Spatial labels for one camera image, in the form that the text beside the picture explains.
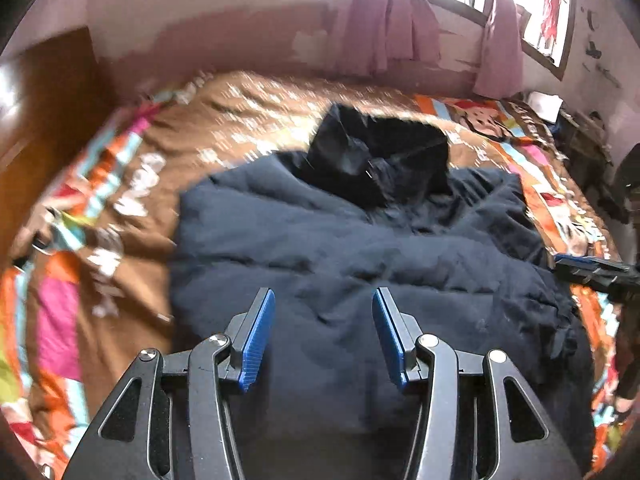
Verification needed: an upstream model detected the white paper box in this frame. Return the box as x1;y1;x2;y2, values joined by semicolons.
526;91;564;125

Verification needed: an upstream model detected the wooden headboard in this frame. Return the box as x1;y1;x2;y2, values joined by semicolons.
1;27;116;258

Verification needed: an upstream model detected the pink curtain right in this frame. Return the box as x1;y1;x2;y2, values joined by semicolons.
472;0;576;100

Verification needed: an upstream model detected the dark navy padded jacket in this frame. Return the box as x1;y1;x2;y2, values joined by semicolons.
169;104;594;479

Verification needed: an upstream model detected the pink curtain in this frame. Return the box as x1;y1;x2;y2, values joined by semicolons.
472;0;576;100
328;0;440;77

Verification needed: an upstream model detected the black chair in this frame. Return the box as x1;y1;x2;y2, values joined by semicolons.
613;143;640;224

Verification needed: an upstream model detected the pink curtain left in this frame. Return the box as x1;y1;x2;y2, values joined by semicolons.
328;0;440;77

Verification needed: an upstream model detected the brown patterned bed cover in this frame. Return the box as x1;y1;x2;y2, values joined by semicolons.
1;72;620;479

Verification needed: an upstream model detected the cluttered bedside table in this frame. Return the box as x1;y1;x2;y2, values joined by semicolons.
518;94;639;224

